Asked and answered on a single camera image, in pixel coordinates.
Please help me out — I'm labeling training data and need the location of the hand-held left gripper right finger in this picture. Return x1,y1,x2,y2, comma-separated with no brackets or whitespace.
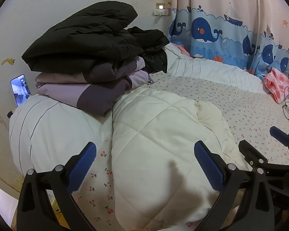
194,141,276,231

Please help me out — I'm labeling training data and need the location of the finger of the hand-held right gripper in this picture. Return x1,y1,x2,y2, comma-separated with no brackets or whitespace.
238,140,271,172
270,126,289,150

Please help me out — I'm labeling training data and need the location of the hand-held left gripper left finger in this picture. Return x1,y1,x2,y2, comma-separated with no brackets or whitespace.
16,141,98,231

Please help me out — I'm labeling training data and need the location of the cream quilted jacket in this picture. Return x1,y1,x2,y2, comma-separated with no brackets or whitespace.
112,85,252,230

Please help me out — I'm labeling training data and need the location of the cherry print bedsheet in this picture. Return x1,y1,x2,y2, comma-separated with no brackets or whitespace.
72,71,289,231

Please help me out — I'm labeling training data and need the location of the pink checked plastic bag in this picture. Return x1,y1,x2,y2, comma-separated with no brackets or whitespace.
262,67,289,104

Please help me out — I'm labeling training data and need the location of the two-tone purple jacket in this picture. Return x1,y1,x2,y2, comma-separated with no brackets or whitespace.
35,55,152,118

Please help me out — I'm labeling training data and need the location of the smartphone with lit screen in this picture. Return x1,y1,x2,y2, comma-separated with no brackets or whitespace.
10,74,32,107

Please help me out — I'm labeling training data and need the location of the shiny black jacket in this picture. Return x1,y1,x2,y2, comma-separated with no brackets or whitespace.
126,26,170,74

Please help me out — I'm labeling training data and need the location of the pink cloth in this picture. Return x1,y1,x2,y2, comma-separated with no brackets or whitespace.
172,43,191,56

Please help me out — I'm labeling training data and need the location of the whale print curtain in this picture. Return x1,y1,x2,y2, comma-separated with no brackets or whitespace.
167,0,289,76

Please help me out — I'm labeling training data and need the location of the black puffer jacket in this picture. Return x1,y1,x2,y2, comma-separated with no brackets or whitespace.
22,1,145,74

